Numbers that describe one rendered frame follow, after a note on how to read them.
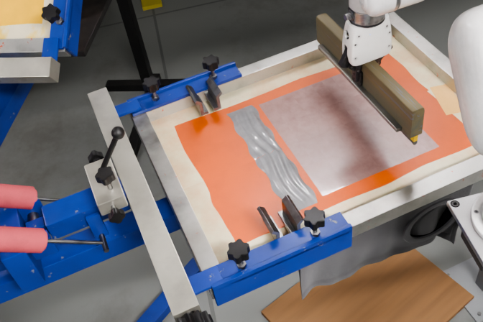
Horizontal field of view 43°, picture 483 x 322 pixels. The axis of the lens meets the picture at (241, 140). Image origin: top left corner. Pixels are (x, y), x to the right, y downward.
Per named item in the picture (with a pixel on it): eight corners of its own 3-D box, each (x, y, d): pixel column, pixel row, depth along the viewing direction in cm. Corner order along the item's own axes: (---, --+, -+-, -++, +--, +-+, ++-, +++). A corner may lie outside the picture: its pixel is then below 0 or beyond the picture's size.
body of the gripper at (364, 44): (354, 28, 122) (353, 72, 130) (398, 12, 124) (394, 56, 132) (336, 11, 127) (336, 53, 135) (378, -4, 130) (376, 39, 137)
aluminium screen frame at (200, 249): (392, 22, 173) (393, 11, 170) (541, 153, 134) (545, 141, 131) (131, 119, 157) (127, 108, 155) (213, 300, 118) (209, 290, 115)
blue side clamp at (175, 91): (237, 80, 165) (233, 60, 160) (244, 91, 162) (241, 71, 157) (133, 119, 159) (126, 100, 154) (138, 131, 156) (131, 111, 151)
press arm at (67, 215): (123, 190, 135) (118, 175, 132) (131, 209, 131) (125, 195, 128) (48, 220, 132) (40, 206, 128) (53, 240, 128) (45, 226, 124)
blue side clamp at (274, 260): (340, 228, 128) (340, 208, 123) (352, 246, 124) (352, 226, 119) (208, 286, 122) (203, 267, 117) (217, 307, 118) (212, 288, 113)
